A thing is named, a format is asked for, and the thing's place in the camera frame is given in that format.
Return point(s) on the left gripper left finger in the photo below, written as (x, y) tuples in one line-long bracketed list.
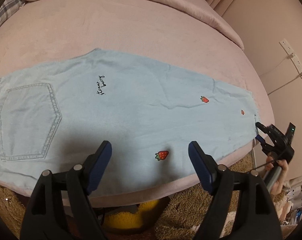
[(45, 217)]

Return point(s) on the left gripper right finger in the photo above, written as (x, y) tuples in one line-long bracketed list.
[(255, 217)]

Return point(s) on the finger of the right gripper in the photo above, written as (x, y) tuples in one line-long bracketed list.
[(265, 147), (264, 128)]

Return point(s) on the light blue strawberry pants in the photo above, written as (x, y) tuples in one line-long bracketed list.
[(55, 114)]

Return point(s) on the person's right hand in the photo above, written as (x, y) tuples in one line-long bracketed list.
[(278, 185)]

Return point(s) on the yellow plush item under bed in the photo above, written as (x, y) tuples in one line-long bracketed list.
[(146, 214)]

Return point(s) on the pink bed sheet mattress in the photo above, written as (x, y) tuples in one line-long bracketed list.
[(59, 30)]

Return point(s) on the plaid pillow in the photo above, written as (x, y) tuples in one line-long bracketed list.
[(9, 8)]

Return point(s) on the white wall power strip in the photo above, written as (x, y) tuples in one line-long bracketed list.
[(292, 56)]

